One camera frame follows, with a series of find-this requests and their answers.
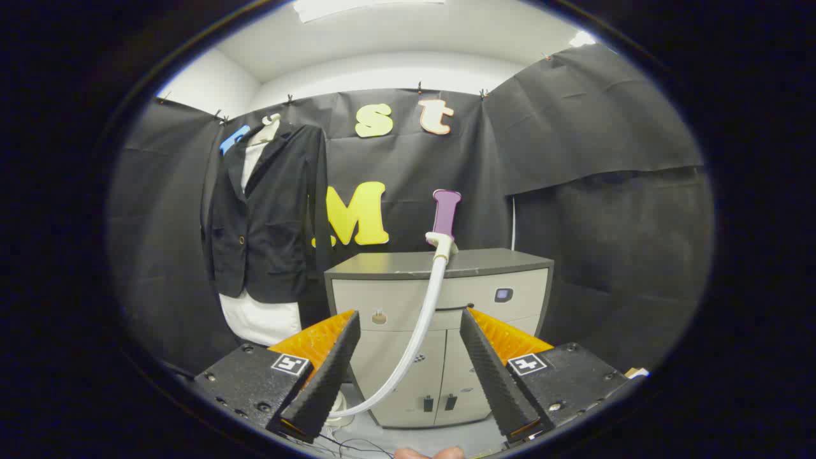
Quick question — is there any white and purple garment steamer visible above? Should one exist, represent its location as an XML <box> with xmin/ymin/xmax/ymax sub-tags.
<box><xmin>425</xmin><ymin>189</ymin><xmax>462</xmax><ymax>263</ymax></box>

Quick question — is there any large ceiling light panel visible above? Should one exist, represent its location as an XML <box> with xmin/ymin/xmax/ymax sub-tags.
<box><xmin>293</xmin><ymin>0</ymin><xmax>447</xmax><ymax>24</ymax></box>

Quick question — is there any white mannequin torso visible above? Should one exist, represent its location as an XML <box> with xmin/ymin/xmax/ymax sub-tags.
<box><xmin>219</xmin><ymin>113</ymin><xmax>303</xmax><ymax>347</ymax></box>

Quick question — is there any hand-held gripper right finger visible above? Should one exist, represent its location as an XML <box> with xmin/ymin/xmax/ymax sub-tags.
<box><xmin>459</xmin><ymin>307</ymin><xmax>629</xmax><ymax>445</ymax></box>

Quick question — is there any black backdrop cloth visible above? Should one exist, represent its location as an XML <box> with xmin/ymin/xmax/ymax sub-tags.
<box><xmin>107</xmin><ymin>43</ymin><xmax>715</xmax><ymax>383</ymax></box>

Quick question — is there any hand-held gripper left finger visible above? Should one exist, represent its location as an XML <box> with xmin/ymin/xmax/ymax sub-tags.
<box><xmin>191</xmin><ymin>310</ymin><xmax>361</xmax><ymax>445</ymax></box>

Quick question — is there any grey cabinet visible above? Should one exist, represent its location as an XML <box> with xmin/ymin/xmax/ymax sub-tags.
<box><xmin>324</xmin><ymin>248</ymin><xmax>555</xmax><ymax>429</ymax></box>

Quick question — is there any black blazer jacket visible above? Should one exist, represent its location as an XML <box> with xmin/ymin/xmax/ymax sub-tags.
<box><xmin>203</xmin><ymin>123</ymin><xmax>332</xmax><ymax>305</ymax></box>

